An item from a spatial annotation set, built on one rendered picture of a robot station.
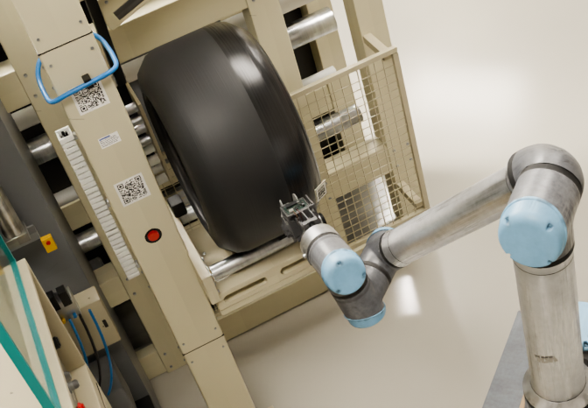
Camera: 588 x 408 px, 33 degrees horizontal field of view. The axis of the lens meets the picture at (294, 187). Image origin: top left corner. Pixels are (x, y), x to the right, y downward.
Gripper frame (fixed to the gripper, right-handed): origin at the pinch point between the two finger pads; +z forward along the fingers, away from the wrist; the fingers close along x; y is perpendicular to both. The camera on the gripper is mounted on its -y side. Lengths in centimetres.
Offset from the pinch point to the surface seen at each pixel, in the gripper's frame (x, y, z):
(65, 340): 62, -11, 8
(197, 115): 11.2, 29.4, 8.0
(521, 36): -171, -90, 185
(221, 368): 30, -59, 29
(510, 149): -120, -99, 117
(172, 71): 11.2, 36.8, 19.9
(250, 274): 12.8, -24.0, 15.9
